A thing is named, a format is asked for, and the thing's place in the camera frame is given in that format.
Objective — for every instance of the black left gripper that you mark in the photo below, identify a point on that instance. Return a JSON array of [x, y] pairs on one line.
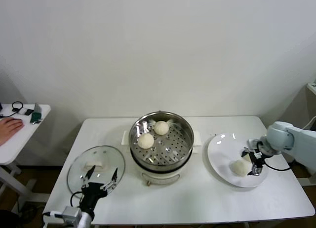
[[93, 194]]

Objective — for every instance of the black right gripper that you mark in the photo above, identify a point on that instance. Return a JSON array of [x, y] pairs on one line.
[[258, 159]]

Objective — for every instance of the white steamed baozi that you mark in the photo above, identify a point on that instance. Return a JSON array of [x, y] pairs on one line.
[[145, 141], [239, 167], [161, 127], [246, 159]]

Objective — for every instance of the round glass lid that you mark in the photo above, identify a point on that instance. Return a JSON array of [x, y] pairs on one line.
[[118, 161]]

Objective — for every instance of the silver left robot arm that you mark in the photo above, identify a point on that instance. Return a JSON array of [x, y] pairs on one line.
[[85, 220]]

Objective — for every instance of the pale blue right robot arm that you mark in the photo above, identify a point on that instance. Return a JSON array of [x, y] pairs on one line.
[[281, 134]]

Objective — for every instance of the stainless steel steamer basket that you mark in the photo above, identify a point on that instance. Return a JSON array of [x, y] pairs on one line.
[[172, 149]]

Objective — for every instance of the bare person hand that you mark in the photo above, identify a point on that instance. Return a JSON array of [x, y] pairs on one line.
[[10, 128]]

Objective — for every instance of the white round plate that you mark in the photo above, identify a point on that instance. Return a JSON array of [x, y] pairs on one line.
[[222, 154]]

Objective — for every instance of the white electric cooker base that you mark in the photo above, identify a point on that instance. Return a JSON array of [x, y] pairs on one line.
[[160, 176]]

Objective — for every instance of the white stand foot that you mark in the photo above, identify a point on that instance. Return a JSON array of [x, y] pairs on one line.
[[307, 181]]

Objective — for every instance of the white side table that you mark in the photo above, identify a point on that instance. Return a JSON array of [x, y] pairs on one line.
[[27, 139]]

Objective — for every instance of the cream shelf unit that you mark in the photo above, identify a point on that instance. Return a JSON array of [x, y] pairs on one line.
[[311, 99]]

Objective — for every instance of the green handheld tool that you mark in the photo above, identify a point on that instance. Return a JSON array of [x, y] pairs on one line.
[[37, 117]]

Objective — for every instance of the small black device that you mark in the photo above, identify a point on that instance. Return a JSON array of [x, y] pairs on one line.
[[29, 112]]

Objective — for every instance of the pale green appliance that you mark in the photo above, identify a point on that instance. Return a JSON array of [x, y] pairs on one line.
[[313, 86]]

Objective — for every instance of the small white device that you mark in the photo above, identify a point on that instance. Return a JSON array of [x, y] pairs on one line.
[[23, 111]]

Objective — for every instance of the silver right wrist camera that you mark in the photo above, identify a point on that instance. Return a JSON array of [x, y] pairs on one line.
[[253, 143]]

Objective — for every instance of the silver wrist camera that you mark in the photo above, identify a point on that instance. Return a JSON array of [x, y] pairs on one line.
[[71, 214], [253, 143]]

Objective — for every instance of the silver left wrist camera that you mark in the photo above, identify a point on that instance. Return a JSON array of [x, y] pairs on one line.
[[71, 214]]

